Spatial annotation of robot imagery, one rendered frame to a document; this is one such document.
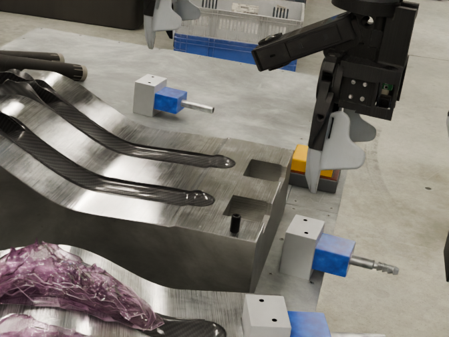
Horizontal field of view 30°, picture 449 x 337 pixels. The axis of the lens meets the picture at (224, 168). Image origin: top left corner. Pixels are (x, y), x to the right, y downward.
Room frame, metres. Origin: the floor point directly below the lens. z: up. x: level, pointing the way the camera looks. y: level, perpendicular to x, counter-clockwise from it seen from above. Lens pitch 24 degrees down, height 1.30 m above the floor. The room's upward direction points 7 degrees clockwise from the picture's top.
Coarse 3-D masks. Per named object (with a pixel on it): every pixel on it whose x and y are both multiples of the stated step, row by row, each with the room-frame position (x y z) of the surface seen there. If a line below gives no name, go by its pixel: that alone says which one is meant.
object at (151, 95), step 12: (144, 84) 1.28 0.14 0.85; (156, 84) 1.29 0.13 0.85; (144, 96) 1.28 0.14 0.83; (156, 96) 1.28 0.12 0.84; (168, 96) 1.28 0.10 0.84; (180, 96) 1.28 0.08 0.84; (144, 108) 1.28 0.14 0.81; (156, 108) 1.28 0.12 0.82; (168, 108) 1.27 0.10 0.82; (180, 108) 1.29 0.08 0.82; (192, 108) 1.28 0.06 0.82; (204, 108) 1.27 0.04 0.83
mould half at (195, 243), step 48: (0, 96) 0.94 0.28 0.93; (96, 96) 1.04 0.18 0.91; (0, 144) 0.82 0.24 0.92; (96, 144) 0.93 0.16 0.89; (144, 144) 0.97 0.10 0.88; (192, 144) 0.98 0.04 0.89; (240, 144) 0.99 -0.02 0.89; (0, 192) 0.79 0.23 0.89; (48, 192) 0.79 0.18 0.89; (96, 192) 0.82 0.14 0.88; (240, 192) 0.85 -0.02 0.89; (0, 240) 0.79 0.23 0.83; (48, 240) 0.78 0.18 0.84; (96, 240) 0.77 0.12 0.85; (144, 240) 0.76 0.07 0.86; (192, 240) 0.75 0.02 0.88; (240, 240) 0.74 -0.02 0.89; (192, 288) 0.75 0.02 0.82; (240, 288) 0.74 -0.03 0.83
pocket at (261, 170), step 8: (256, 160) 0.95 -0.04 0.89; (248, 168) 0.94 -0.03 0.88; (256, 168) 0.95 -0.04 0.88; (264, 168) 0.95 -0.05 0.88; (272, 168) 0.94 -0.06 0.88; (280, 168) 0.94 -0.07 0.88; (248, 176) 0.94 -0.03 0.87; (256, 176) 0.95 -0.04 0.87; (264, 176) 0.95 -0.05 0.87; (272, 176) 0.94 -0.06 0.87; (280, 176) 0.94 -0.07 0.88
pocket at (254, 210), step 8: (232, 200) 0.84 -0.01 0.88; (240, 200) 0.84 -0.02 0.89; (248, 200) 0.84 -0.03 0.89; (256, 200) 0.84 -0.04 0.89; (232, 208) 0.84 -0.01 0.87; (240, 208) 0.84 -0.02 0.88; (248, 208) 0.84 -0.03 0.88; (256, 208) 0.84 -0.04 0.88; (264, 208) 0.84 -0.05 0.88; (248, 216) 0.84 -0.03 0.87; (256, 216) 0.84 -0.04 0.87; (264, 216) 0.83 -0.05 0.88
